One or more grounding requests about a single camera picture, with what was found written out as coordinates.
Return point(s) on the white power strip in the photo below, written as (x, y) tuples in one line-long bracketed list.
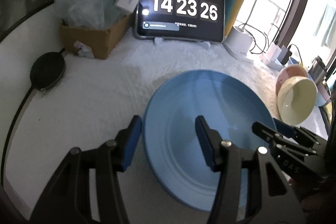
[(273, 64)]

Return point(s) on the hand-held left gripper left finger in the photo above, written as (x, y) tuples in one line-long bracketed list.
[(130, 145)]

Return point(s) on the clear tablet stand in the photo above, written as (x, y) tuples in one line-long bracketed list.
[(203, 44)]

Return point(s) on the white textured tablecloth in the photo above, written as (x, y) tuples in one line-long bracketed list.
[(118, 77)]

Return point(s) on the hanging blue towel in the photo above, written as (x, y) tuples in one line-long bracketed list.
[(326, 27)]

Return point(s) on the white charger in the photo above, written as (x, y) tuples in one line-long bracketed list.
[(273, 52)]

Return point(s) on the black charger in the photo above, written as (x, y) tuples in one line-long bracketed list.
[(285, 56)]

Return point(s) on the crumpled white paper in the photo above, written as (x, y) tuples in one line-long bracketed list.
[(84, 49)]

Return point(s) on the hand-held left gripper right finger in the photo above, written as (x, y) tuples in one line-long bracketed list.
[(204, 142)]

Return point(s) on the cardboard box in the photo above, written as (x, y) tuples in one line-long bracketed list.
[(89, 40)]

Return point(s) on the pink watermelon pattern bowl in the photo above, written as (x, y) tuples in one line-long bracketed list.
[(288, 73)]

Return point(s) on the white desk lamp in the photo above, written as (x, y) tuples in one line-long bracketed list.
[(240, 40)]

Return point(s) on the pale yellow bowl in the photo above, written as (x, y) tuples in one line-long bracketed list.
[(296, 100)]

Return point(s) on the large blue plate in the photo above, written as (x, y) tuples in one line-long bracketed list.
[(178, 108)]

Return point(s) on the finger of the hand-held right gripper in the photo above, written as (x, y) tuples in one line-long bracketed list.
[(284, 129), (267, 134)]

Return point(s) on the black round puck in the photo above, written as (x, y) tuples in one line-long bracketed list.
[(48, 70)]

